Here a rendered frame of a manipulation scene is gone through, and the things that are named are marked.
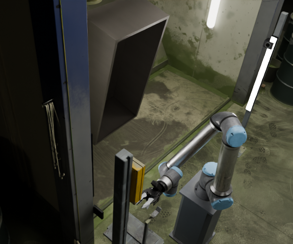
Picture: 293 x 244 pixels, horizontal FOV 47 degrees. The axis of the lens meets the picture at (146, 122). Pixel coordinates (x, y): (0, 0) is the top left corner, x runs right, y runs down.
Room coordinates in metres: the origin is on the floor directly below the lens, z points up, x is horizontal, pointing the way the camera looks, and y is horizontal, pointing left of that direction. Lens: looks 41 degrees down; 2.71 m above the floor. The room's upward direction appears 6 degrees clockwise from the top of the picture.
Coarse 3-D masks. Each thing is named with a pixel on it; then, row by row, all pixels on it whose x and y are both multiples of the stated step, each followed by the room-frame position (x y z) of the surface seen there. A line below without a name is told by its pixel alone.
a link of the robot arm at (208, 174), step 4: (208, 164) 1.69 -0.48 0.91; (212, 164) 1.70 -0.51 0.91; (216, 164) 1.70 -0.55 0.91; (204, 168) 1.65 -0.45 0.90; (208, 168) 1.65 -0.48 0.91; (212, 168) 1.65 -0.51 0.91; (204, 172) 1.62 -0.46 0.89; (208, 172) 1.61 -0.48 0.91; (212, 172) 1.61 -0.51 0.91; (200, 176) 1.66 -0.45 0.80; (204, 176) 1.61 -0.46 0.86; (208, 176) 1.60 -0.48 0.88; (212, 176) 1.59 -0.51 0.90; (200, 180) 1.64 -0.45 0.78; (204, 180) 1.59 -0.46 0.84; (208, 180) 1.57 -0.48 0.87; (212, 180) 1.56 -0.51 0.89; (200, 184) 1.63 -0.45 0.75; (204, 184) 1.57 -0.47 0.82; (204, 188) 1.60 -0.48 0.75
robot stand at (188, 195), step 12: (192, 180) 1.75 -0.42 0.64; (180, 192) 1.62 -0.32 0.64; (192, 192) 1.63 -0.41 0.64; (180, 204) 1.65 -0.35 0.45; (192, 204) 1.56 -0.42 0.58; (204, 204) 1.53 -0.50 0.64; (180, 216) 1.60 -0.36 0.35; (192, 216) 1.54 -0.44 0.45; (204, 216) 1.49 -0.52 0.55; (216, 216) 1.59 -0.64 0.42; (180, 228) 1.59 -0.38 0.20; (192, 228) 1.53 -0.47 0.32; (204, 228) 1.49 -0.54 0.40; (180, 240) 1.57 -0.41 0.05; (192, 240) 1.51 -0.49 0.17; (204, 240) 1.52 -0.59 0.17
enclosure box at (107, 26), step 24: (120, 0) 2.54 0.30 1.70; (144, 0) 2.63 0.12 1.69; (96, 24) 2.16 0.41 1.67; (120, 24) 2.23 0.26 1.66; (144, 24) 2.31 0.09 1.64; (96, 48) 2.15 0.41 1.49; (120, 48) 2.74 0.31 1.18; (144, 48) 2.65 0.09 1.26; (96, 72) 2.15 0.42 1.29; (120, 72) 2.82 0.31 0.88; (144, 72) 2.64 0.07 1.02; (96, 96) 2.16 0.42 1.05; (120, 96) 2.81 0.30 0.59; (96, 120) 2.16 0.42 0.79; (120, 120) 2.56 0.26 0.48; (96, 144) 2.21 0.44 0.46
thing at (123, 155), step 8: (120, 152) 1.01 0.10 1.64; (128, 152) 1.02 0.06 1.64; (120, 160) 0.97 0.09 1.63; (128, 160) 1.00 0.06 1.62; (120, 168) 0.97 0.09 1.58; (128, 168) 0.99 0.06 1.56; (120, 176) 0.97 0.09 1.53; (128, 176) 0.99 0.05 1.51; (120, 184) 0.97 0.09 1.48; (128, 184) 0.99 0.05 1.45; (120, 192) 0.97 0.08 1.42; (128, 192) 1.00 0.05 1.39; (120, 200) 0.97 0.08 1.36; (128, 200) 1.00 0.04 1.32; (120, 208) 0.97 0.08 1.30; (128, 208) 1.01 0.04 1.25; (120, 216) 0.96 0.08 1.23; (112, 224) 1.00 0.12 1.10; (120, 224) 0.96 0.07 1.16; (112, 232) 0.99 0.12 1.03; (120, 232) 0.96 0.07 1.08; (112, 240) 0.99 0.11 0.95; (120, 240) 0.97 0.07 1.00
